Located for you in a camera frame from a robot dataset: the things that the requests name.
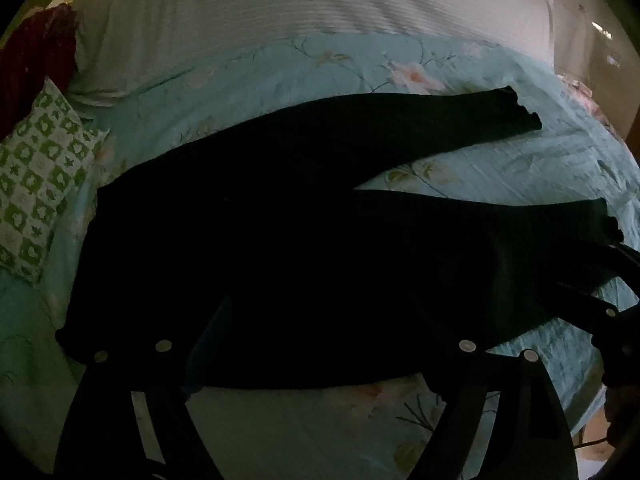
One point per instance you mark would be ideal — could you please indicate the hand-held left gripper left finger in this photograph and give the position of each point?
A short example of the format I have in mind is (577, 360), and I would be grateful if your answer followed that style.
(212, 330)

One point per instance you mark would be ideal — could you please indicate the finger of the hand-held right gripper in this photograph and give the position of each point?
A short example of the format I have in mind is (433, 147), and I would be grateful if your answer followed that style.
(585, 300)
(627, 256)

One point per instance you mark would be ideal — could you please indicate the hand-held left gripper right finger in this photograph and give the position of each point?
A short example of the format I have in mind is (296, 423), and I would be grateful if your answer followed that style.
(424, 334)

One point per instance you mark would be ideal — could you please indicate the black pants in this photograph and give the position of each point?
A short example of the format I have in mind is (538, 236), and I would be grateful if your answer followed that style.
(300, 210)

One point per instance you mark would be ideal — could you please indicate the green white checked pillow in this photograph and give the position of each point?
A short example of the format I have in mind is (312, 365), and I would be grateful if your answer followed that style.
(40, 170)

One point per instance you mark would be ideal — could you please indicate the light blue floral blanket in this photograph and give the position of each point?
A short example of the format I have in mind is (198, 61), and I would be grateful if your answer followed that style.
(350, 65)

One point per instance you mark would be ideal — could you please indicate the dark red blanket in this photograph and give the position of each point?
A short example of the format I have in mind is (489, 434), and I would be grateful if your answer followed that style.
(30, 60)

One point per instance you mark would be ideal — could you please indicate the white striped bed sheet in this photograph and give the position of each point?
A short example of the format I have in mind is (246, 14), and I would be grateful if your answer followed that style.
(300, 0)

